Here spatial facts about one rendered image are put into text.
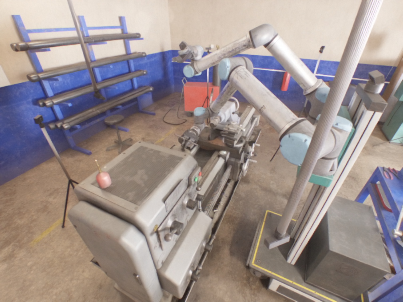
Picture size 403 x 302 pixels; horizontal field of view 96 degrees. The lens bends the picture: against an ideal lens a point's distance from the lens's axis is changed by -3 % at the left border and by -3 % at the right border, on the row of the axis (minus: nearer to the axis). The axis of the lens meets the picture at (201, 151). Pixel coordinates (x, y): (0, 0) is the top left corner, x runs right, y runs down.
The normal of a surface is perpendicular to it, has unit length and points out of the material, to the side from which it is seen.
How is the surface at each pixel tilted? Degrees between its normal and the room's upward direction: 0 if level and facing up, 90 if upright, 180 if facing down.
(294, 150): 92
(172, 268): 32
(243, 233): 0
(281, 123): 71
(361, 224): 0
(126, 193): 0
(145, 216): 45
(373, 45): 90
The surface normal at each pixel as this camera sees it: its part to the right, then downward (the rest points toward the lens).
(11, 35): 0.91, 0.24
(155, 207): 0.64, -0.41
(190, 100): -0.09, 0.57
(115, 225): 0.00, -0.82
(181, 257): 0.48, -0.57
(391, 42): -0.43, 0.51
